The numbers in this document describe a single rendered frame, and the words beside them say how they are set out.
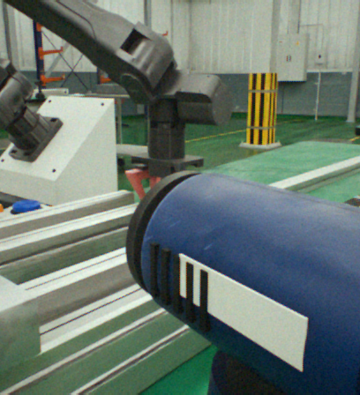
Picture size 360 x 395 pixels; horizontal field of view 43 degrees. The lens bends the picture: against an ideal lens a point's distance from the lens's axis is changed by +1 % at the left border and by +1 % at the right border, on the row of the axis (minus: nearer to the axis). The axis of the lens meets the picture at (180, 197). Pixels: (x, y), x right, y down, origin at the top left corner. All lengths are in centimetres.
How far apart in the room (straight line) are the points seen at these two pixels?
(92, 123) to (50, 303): 64
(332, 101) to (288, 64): 142
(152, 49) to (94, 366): 42
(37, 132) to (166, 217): 88
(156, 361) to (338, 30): 1178
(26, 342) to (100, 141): 74
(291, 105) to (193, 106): 1173
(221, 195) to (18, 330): 18
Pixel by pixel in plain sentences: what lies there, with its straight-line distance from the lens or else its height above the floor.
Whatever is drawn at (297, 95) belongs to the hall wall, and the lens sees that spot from 1228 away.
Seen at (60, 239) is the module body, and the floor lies 86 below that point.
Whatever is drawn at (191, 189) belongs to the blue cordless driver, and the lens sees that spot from 16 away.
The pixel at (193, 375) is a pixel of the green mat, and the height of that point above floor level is 78.
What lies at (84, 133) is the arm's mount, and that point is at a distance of 99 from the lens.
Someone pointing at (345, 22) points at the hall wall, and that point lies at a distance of 1200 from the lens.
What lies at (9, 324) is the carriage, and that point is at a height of 89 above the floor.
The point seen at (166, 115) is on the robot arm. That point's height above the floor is 98.
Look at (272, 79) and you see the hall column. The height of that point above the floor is 100.
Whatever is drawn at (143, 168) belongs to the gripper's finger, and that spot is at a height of 89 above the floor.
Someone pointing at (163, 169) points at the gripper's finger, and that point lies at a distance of 66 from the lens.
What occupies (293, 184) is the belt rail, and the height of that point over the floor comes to 81.
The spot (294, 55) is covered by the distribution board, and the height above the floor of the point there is 155.
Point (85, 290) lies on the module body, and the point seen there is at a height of 85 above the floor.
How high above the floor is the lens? 103
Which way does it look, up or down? 15 degrees down
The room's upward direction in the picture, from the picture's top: straight up
